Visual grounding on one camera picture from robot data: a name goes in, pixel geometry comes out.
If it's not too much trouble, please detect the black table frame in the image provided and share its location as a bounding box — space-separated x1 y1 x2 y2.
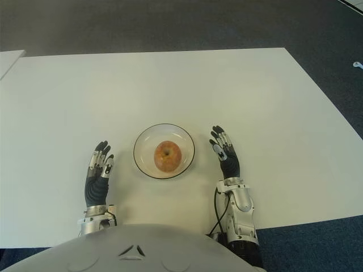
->
205 231 227 244

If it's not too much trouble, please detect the white plate with black rim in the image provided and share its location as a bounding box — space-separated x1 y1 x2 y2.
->
133 122 196 179

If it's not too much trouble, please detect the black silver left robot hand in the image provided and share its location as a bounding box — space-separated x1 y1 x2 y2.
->
85 140 115 207

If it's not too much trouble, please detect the thin black cable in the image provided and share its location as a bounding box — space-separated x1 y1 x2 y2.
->
208 188 229 236

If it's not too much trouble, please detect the white side table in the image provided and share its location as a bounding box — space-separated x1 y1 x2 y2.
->
0 50 26 80

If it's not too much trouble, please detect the grey robot torso shell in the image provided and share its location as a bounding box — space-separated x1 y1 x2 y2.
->
0 223 258 272

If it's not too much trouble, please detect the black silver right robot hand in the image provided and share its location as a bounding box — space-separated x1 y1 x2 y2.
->
209 125 242 181

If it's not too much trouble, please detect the red yellow apple with sticker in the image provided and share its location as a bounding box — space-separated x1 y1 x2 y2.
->
154 140 182 172

